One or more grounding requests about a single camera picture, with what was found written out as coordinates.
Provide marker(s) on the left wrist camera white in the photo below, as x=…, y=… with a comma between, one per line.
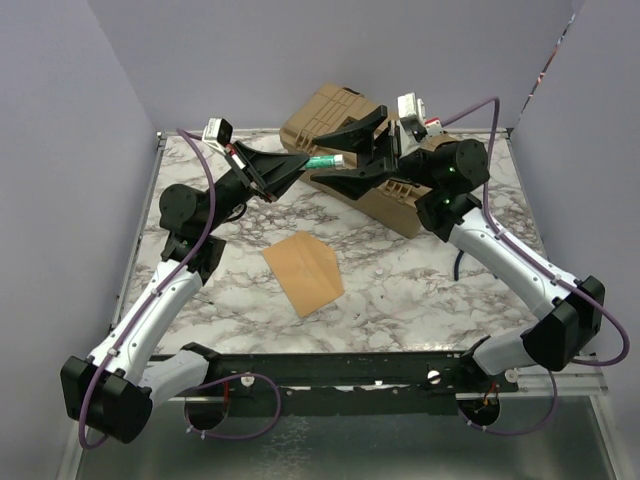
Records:
x=217, y=134

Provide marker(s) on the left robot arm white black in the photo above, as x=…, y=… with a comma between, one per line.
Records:
x=115, y=388

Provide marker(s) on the brown paper envelope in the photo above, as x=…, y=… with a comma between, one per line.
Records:
x=307, y=270

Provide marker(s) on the black mounting base rail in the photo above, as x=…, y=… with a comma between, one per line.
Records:
x=343, y=384

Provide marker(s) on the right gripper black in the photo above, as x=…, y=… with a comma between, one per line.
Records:
x=360, y=137

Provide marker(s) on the green white glue stick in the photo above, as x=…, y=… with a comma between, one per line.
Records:
x=325, y=162

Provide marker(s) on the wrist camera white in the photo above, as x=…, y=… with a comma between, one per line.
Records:
x=414, y=127
x=217, y=134

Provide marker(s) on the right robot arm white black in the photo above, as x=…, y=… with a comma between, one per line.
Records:
x=565, y=306

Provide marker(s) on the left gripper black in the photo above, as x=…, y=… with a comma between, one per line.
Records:
x=264, y=173

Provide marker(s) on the blue handled pliers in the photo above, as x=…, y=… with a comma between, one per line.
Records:
x=457, y=267

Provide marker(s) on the tan plastic tool case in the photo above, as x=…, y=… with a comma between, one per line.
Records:
x=320, y=115

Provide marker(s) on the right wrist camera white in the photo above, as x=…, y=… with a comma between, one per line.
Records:
x=414, y=127

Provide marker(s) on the aluminium frame rail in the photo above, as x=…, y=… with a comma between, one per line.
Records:
x=574, y=381

